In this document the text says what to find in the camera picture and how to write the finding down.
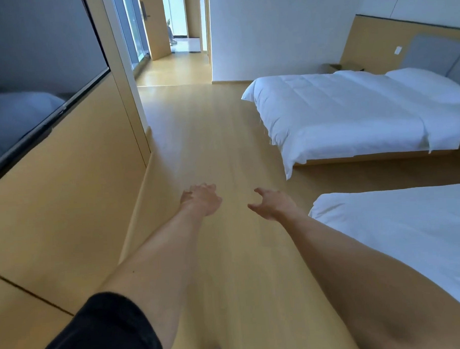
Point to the person's right hand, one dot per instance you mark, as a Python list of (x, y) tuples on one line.
[(279, 206)]

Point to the person's left hand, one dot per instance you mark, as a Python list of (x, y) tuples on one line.
[(202, 200)]

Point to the brown cardboard box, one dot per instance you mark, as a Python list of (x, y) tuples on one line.
[(347, 66)]

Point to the person's left forearm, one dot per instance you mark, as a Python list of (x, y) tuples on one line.
[(161, 267)]

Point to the person's right forearm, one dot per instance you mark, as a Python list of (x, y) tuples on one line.
[(364, 281)]

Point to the white bed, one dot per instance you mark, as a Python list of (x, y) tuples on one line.
[(345, 114), (407, 233)]

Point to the black t-shirt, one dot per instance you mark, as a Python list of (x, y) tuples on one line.
[(103, 334)]

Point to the wooden door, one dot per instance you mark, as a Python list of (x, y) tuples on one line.
[(156, 27)]

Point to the large glass window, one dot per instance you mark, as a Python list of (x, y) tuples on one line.
[(132, 28)]

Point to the white pillow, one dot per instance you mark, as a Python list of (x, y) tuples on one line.
[(427, 84)]

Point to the black television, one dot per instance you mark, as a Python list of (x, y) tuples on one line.
[(27, 67)]

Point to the white wall switch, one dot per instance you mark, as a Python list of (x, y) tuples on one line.
[(398, 50)]

